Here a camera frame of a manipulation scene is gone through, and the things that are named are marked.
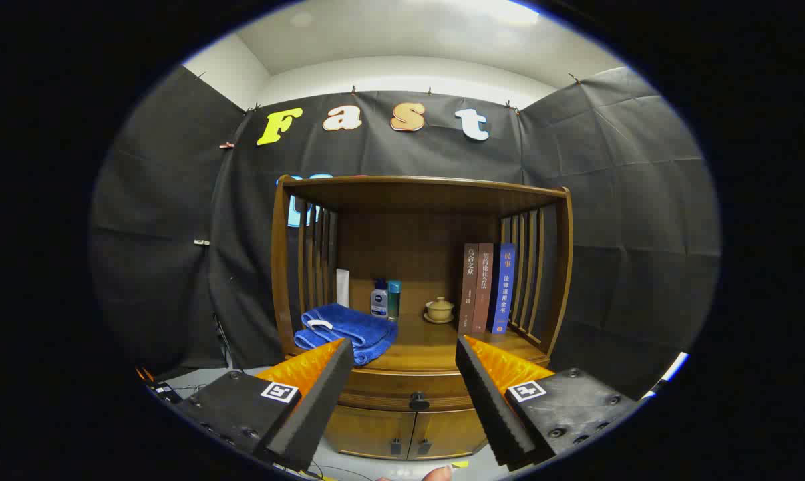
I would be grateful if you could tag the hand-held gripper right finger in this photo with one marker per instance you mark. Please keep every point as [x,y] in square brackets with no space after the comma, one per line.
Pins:
[486,401]

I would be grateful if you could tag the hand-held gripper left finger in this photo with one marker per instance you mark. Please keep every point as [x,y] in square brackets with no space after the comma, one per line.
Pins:
[322,401]

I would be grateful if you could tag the wooden cabinet door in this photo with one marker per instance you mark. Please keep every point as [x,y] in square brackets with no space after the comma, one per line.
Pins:
[452,433]
[369,431]

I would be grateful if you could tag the wooden countertop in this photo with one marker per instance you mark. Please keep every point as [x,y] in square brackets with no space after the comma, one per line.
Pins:
[429,347]

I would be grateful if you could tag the wooden cabinet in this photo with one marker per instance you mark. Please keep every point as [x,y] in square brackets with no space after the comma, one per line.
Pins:
[409,247]

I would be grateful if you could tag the yellow black floor tape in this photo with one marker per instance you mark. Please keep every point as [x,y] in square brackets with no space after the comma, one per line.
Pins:
[318,475]

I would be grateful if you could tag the blue folded towel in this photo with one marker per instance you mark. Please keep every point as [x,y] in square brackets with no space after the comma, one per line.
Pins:
[355,327]

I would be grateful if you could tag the beige lidded teacup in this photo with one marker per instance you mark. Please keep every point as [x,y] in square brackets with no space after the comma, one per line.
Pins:
[439,310]

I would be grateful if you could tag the reddish brown book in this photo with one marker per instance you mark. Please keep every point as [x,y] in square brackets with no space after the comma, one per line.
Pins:
[484,287]

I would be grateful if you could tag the white bottle with blue cap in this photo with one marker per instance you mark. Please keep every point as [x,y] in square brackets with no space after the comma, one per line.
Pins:
[379,302]

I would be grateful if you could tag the dark brown book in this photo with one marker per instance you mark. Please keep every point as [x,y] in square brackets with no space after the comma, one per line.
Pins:
[467,287]

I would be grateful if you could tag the blue book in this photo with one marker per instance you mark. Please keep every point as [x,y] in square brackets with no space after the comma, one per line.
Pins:
[504,287]

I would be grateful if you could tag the white tube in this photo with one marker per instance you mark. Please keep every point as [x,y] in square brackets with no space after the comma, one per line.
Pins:
[343,287]

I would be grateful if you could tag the teal bottle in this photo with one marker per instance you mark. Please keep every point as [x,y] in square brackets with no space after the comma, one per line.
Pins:
[394,300]

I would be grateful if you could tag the black power strip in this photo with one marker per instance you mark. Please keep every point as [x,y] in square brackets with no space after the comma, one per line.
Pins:
[162,389]

